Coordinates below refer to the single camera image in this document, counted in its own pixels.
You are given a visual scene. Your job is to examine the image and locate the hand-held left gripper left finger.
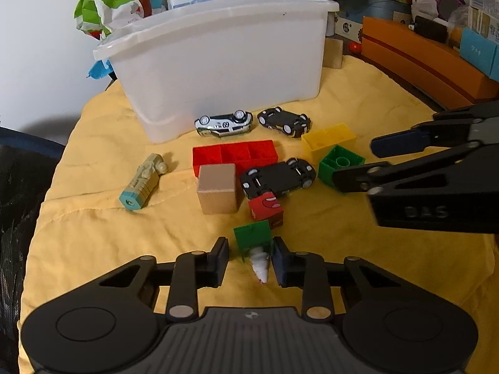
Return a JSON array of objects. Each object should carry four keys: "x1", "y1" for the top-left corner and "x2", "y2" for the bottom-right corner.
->
[{"x1": 99, "y1": 237, "x2": 230, "y2": 322}]

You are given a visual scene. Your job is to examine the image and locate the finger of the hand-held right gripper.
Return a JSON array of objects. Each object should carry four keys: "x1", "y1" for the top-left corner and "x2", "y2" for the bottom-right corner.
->
[
  {"x1": 332, "y1": 140, "x2": 499, "y2": 203},
  {"x1": 370, "y1": 100, "x2": 499, "y2": 159}
]

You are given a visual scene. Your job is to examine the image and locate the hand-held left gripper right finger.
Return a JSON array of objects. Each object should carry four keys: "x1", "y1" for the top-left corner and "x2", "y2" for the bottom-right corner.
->
[{"x1": 272, "y1": 236, "x2": 395, "y2": 321}]

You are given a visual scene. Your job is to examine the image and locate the white cone toy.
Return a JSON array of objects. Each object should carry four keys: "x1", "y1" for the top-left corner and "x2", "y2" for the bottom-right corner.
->
[{"x1": 249, "y1": 246, "x2": 272, "y2": 284}]

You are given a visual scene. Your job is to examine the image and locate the small green building block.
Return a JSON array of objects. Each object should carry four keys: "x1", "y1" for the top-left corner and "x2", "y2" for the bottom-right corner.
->
[{"x1": 233, "y1": 220, "x2": 274, "y2": 262}]

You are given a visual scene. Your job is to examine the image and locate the white plastic container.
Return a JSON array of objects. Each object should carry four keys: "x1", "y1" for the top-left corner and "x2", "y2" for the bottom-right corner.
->
[{"x1": 93, "y1": 0, "x2": 340, "y2": 145}]

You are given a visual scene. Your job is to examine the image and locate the green building block with stud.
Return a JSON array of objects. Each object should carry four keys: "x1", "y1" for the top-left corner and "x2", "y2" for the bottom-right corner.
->
[{"x1": 317, "y1": 145, "x2": 366, "y2": 192}]

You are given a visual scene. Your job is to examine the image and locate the yellow building block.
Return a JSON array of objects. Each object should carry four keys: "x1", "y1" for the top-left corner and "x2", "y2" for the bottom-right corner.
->
[{"x1": 301, "y1": 123, "x2": 357, "y2": 163}]

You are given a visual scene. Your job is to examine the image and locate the red cube with face print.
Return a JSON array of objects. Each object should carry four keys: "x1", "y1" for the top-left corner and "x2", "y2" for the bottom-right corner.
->
[{"x1": 248, "y1": 192, "x2": 284, "y2": 228}]

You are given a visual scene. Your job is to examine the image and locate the large wooden cube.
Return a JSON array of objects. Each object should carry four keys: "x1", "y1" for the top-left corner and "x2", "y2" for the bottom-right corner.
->
[{"x1": 197, "y1": 164, "x2": 239, "y2": 215}]

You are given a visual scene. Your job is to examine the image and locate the orange box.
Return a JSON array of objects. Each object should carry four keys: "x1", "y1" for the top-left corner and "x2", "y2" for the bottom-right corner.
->
[{"x1": 361, "y1": 16, "x2": 499, "y2": 112}]

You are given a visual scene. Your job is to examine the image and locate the black toy car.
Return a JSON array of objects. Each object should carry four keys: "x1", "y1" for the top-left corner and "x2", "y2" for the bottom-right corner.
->
[
  {"x1": 256, "y1": 106, "x2": 312, "y2": 139},
  {"x1": 239, "y1": 158, "x2": 317, "y2": 202}
]

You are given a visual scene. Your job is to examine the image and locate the yellow blanket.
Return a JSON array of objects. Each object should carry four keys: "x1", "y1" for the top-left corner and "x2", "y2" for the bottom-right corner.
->
[{"x1": 17, "y1": 52, "x2": 499, "y2": 374}]

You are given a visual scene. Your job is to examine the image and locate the long red building block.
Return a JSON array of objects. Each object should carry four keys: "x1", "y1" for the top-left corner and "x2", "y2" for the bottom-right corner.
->
[{"x1": 192, "y1": 139, "x2": 278, "y2": 178}]

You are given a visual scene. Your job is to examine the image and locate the tan toy with teal end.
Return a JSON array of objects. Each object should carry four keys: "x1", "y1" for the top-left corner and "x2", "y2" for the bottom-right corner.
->
[{"x1": 118, "y1": 153, "x2": 169, "y2": 211}]

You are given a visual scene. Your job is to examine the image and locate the small wooden block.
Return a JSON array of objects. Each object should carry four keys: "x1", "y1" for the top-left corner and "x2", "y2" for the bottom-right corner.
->
[{"x1": 322, "y1": 37, "x2": 344, "y2": 70}]

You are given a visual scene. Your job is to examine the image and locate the light blue box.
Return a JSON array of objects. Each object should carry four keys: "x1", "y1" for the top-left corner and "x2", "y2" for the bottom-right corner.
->
[{"x1": 460, "y1": 27, "x2": 499, "y2": 81}]

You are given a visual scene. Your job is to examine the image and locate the silver toy car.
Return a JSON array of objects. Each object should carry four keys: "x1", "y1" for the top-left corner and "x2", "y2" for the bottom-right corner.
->
[{"x1": 194, "y1": 110, "x2": 253, "y2": 140}]

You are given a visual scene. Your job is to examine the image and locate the dark blue tin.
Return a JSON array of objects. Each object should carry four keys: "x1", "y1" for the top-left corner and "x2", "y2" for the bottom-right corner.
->
[{"x1": 333, "y1": 0, "x2": 414, "y2": 24}]

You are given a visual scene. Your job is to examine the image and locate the dark cloth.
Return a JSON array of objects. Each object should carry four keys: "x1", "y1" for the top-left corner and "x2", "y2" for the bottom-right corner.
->
[{"x1": 0, "y1": 127, "x2": 67, "y2": 374}]

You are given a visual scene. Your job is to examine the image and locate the blue plastic piece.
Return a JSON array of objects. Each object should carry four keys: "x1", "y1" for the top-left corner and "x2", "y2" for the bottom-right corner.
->
[{"x1": 88, "y1": 60, "x2": 116, "y2": 81}]

